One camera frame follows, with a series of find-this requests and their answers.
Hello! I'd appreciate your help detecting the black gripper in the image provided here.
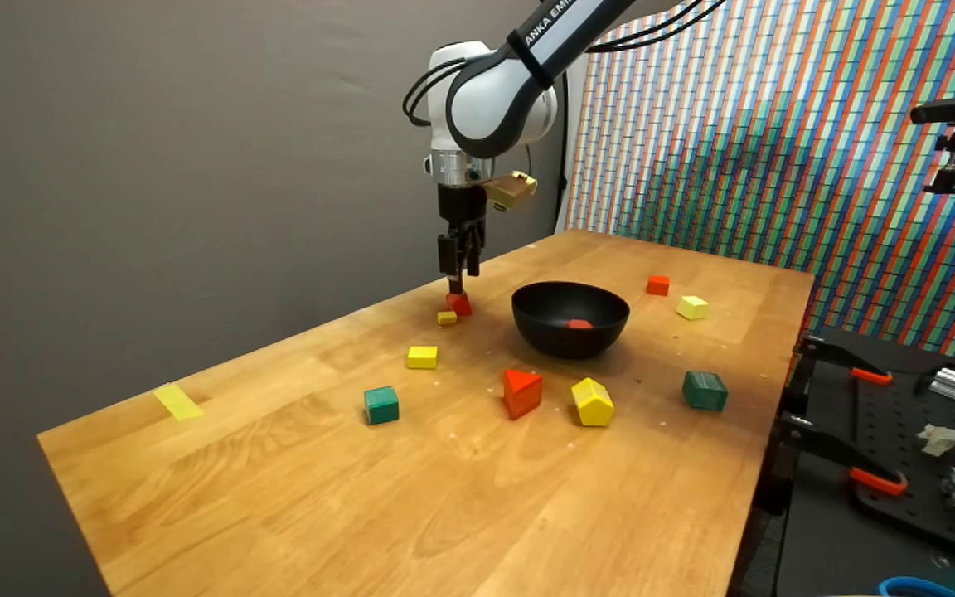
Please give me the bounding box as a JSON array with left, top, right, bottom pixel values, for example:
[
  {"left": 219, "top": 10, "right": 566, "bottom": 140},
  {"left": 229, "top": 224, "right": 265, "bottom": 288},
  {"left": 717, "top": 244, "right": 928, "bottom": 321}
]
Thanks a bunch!
[{"left": 439, "top": 184, "right": 486, "bottom": 294}]

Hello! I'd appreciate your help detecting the small red block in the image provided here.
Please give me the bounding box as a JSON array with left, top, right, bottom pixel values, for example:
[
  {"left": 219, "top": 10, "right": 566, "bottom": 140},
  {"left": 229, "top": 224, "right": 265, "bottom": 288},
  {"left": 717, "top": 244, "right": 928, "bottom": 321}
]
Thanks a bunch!
[{"left": 443, "top": 293, "right": 473, "bottom": 319}]

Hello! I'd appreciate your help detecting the small yellow block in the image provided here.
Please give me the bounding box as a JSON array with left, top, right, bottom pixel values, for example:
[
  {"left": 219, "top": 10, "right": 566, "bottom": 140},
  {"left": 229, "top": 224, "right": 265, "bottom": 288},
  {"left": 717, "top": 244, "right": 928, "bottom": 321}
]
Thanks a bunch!
[{"left": 439, "top": 308, "right": 460, "bottom": 328}]

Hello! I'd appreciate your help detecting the large red block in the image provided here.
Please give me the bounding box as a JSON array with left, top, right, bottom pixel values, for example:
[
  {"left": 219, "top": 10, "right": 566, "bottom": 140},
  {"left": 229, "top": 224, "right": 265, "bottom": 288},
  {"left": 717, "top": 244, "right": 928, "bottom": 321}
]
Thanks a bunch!
[{"left": 502, "top": 369, "right": 544, "bottom": 418}]

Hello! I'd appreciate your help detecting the small green block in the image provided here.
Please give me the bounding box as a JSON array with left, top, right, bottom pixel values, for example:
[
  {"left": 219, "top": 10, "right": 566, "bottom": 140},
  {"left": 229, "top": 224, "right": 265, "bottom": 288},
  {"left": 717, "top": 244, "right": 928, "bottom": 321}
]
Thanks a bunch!
[{"left": 366, "top": 383, "right": 400, "bottom": 425}]

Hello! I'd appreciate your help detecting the orange-red block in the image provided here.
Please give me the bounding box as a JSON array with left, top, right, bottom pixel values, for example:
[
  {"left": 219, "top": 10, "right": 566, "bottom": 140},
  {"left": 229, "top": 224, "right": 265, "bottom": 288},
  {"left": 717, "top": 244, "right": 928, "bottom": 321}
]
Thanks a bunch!
[{"left": 645, "top": 276, "right": 670, "bottom": 294}]

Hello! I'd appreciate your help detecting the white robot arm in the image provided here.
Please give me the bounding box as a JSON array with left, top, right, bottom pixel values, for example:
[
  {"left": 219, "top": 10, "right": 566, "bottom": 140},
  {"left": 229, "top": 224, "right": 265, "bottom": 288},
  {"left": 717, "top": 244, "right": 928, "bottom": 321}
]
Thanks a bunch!
[{"left": 420, "top": 0, "right": 632, "bottom": 294}]

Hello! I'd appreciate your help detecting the black bowl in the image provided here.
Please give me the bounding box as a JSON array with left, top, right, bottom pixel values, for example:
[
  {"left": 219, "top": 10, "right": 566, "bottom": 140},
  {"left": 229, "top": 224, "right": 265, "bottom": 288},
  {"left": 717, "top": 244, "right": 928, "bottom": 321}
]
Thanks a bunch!
[{"left": 511, "top": 283, "right": 629, "bottom": 361}]

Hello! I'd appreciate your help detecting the large yellow block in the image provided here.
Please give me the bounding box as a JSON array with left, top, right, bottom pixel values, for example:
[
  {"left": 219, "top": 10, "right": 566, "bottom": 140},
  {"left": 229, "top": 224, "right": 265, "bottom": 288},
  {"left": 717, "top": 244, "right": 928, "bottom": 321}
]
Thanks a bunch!
[{"left": 571, "top": 378, "right": 616, "bottom": 429}]

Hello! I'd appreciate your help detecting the pale yellow block far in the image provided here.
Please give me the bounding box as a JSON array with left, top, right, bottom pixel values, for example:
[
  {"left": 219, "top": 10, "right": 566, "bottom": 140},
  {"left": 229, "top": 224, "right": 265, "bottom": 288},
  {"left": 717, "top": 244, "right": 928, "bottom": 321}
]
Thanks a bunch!
[{"left": 677, "top": 294, "right": 711, "bottom": 321}]

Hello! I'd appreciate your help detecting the large green block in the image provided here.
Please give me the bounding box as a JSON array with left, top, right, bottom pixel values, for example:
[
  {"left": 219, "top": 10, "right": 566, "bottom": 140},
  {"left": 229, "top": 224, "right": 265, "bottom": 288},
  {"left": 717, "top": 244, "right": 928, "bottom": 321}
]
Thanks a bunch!
[{"left": 682, "top": 370, "right": 728, "bottom": 411}]

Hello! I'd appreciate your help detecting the black perforated side table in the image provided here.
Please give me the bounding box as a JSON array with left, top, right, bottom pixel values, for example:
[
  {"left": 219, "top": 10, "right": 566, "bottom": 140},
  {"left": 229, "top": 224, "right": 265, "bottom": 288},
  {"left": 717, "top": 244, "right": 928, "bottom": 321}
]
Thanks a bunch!
[{"left": 740, "top": 330, "right": 955, "bottom": 597}]

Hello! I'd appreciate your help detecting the robot cable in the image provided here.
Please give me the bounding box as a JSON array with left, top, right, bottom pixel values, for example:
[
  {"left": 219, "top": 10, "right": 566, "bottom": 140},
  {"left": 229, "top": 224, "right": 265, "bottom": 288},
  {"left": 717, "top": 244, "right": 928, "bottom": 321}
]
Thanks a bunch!
[{"left": 399, "top": 61, "right": 472, "bottom": 130}]

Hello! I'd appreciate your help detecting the black clamp orange handle far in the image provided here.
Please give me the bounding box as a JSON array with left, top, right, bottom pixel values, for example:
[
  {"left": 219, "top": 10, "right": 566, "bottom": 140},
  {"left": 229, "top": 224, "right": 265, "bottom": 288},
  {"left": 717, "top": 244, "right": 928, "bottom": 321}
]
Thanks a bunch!
[{"left": 794, "top": 335, "right": 895, "bottom": 387}]

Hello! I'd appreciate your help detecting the black clamp orange handle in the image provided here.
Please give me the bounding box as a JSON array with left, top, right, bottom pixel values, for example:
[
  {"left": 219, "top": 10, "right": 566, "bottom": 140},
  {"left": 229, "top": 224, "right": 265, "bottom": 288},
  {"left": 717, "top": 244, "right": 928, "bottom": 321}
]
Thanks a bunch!
[
  {"left": 775, "top": 413, "right": 907, "bottom": 498},
  {"left": 794, "top": 335, "right": 895, "bottom": 387}
]

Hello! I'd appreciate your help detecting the black clamp orange handle near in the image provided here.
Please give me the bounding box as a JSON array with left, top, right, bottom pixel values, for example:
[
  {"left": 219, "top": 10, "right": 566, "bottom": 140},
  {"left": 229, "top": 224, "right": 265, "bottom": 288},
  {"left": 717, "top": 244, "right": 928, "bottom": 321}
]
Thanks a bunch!
[{"left": 775, "top": 413, "right": 907, "bottom": 498}]

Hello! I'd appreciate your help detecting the blue scissors handle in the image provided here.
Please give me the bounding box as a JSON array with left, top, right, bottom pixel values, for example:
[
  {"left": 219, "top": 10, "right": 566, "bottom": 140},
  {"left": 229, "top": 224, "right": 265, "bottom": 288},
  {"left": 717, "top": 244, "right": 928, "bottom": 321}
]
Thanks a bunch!
[{"left": 874, "top": 578, "right": 955, "bottom": 597}]

